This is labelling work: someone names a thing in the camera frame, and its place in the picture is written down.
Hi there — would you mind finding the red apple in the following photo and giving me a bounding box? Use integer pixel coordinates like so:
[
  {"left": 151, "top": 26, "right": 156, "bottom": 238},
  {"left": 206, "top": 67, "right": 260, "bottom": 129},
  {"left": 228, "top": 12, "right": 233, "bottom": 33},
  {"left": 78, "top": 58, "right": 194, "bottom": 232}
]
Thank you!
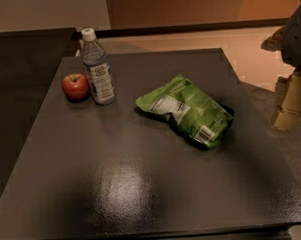
[{"left": 62, "top": 73, "right": 90, "bottom": 102}]

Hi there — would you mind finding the green rice chip bag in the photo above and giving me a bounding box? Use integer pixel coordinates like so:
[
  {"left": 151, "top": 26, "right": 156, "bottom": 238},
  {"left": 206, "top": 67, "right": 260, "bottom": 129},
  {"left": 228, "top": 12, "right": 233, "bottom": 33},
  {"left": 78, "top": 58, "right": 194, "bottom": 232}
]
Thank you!
[{"left": 136, "top": 75, "right": 233, "bottom": 149}]

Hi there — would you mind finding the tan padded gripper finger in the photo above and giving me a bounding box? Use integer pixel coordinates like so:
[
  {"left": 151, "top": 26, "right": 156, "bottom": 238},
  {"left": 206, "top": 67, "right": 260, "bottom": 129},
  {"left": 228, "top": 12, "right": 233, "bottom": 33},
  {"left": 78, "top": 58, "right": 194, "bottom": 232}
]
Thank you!
[{"left": 272, "top": 68, "right": 301, "bottom": 131}]

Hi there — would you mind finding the clear plastic water bottle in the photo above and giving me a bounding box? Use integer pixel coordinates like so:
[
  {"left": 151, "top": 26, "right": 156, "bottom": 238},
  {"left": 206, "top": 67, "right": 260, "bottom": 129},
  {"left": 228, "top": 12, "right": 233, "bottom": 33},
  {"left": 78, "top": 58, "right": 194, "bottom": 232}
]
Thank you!
[{"left": 81, "top": 28, "right": 116, "bottom": 105}]

